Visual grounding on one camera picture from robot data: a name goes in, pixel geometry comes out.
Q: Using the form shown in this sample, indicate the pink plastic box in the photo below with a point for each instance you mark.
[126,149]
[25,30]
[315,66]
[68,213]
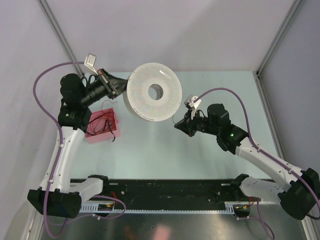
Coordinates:
[103,125]

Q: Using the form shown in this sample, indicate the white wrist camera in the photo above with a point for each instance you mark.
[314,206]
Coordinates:
[89,62]
[192,102]

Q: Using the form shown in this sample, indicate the aluminium frame post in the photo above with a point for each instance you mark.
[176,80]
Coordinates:
[51,19]
[280,34]

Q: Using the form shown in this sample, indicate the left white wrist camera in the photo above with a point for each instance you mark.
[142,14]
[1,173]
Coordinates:
[89,62]

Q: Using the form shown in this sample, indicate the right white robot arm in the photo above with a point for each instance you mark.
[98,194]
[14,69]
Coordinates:
[297,191]

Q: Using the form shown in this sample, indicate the right aluminium frame post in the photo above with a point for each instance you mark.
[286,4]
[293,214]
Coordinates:
[280,34]

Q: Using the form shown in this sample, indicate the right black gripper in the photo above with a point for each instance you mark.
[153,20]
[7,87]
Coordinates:
[189,123]

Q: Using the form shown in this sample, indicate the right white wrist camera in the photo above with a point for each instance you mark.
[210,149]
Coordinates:
[192,102]

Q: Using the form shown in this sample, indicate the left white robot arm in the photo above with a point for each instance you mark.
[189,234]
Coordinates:
[55,196]

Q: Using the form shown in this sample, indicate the left aluminium frame post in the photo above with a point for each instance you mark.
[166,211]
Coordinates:
[51,19]

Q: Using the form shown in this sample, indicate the white plastic spool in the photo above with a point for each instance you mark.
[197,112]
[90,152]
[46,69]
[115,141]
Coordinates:
[153,92]

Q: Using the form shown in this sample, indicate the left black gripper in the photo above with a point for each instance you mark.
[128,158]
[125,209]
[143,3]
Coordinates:
[108,83]

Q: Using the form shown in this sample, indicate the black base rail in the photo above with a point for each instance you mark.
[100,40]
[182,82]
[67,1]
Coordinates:
[184,195]

